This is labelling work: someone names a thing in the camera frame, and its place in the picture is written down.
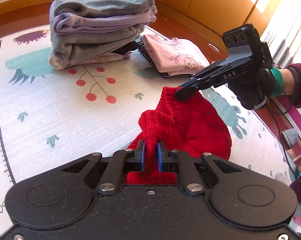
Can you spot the cartoon animal play mat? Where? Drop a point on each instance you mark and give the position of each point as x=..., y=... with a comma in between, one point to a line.
x=49, y=118

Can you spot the grey blue slipper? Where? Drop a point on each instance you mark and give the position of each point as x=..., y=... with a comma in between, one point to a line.
x=291, y=137

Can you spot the red knit sweater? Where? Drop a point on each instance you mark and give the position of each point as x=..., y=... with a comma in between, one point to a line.
x=192, y=125

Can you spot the grey folded clothes stack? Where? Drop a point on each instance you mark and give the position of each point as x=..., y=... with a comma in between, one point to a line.
x=83, y=30

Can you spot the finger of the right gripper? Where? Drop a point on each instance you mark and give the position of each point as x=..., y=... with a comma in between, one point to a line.
x=190, y=81
x=184, y=92

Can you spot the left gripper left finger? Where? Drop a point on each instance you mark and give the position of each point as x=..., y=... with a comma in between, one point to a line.
x=118, y=166

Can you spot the pink folded bunny sweatshirt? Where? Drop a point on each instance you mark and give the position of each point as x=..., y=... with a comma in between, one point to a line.
x=175, y=56

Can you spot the black gloved right hand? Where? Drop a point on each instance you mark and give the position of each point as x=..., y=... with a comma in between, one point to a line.
x=253, y=89

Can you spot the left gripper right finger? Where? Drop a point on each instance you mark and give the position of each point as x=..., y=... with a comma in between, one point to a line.
x=180, y=162

